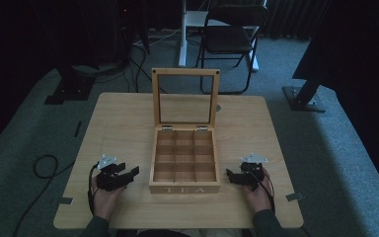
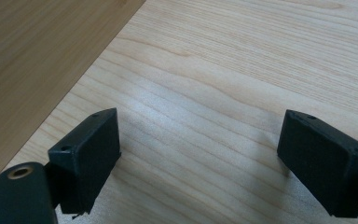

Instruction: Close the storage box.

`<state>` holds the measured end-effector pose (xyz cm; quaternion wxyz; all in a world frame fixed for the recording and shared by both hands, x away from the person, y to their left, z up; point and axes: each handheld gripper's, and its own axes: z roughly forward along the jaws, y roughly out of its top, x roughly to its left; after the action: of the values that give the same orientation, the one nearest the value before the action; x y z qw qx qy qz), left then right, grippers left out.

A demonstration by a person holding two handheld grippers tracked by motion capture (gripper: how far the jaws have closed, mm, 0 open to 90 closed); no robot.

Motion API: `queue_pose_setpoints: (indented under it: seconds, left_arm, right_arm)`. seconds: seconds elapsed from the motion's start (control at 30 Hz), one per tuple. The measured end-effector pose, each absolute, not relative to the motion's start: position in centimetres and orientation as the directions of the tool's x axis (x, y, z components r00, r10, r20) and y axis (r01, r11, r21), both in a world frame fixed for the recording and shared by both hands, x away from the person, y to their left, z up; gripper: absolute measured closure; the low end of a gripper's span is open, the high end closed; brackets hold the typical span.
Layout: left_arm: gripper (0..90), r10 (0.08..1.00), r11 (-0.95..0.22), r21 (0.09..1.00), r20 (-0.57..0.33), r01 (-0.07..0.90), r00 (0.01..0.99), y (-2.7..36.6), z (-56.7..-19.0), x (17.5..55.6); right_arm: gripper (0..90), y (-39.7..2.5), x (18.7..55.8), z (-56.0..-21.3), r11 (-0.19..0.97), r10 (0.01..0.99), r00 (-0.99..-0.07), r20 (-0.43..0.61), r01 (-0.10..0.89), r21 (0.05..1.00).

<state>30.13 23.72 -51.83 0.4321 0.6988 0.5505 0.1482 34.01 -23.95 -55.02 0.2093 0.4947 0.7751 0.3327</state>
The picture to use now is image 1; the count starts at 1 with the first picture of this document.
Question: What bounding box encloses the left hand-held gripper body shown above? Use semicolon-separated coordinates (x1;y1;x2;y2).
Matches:
96;154;128;193

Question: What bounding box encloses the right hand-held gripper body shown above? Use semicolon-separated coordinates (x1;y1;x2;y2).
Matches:
239;152;269;193

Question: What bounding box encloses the person's right hand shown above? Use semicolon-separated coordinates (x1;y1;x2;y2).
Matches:
242;167;274;213

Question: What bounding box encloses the person's left hand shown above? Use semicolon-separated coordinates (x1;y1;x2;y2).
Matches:
90;173;126;222

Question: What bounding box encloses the wooden tea box with lid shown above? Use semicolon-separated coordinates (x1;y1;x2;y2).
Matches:
148;67;222;196

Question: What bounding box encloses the black tape strip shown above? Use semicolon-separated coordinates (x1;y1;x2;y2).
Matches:
73;120;83;138

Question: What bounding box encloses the black slanted stand with base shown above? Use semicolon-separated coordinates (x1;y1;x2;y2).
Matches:
281;76;328;115

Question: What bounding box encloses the black stand base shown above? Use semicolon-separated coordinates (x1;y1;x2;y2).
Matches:
43;64;97;107

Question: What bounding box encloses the black folding chair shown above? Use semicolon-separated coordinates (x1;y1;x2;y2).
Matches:
194;3;270;96

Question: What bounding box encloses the dark curtain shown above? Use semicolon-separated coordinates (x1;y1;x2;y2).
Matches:
291;0;379;205

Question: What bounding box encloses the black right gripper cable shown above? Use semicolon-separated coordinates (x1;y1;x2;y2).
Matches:
256;169;276;215

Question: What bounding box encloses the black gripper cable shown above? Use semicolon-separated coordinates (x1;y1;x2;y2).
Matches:
256;169;276;215
87;162;101;216

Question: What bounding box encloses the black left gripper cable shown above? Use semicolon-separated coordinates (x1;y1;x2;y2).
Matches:
87;162;101;216

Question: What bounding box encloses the black floor cable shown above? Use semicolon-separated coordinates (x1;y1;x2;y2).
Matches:
12;154;77;237

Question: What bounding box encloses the bundle of floor cables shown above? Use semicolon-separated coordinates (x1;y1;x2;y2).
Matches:
92;28;183;94

